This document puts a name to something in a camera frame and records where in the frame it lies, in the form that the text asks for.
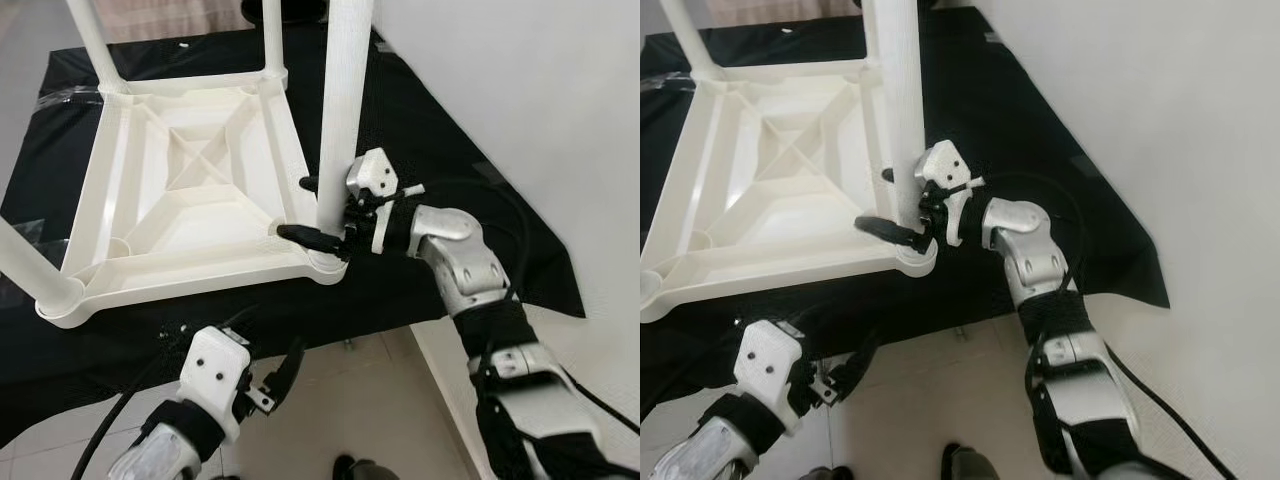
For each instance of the grey robot right foot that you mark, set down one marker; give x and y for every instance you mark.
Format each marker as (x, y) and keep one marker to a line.
(365, 470)
(970, 465)

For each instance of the grey robot left foot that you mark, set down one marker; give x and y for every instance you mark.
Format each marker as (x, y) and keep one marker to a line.
(825, 473)

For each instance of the clear tape patch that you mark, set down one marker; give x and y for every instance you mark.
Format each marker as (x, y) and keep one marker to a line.
(20, 235)

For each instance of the grey robot foot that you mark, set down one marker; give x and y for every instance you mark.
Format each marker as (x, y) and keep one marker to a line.
(970, 465)
(365, 470)
(825, 473)

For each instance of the clear plastic bag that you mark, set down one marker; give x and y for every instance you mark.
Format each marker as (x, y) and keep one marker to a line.
(70, 97)
(665, 83)

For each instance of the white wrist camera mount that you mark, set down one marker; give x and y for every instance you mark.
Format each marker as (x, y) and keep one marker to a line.
(370, 175)
(212, 370)
(768, 365)
(940, 165)

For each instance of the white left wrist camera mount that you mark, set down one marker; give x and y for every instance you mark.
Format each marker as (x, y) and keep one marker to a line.
(212, 370)
(768, 365)

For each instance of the large grey tape patch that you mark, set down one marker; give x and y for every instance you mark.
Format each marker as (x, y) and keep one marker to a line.
(1085, 165)
(492, 172)

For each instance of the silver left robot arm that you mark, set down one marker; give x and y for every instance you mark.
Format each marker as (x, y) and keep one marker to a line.
(165, 450)
(715, 450)

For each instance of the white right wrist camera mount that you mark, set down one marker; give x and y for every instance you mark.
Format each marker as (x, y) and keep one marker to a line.
(940, 165)
(370, 175)

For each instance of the black tablecloth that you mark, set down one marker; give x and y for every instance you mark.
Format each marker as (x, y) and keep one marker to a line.
(450, 130)
(1030, 120)

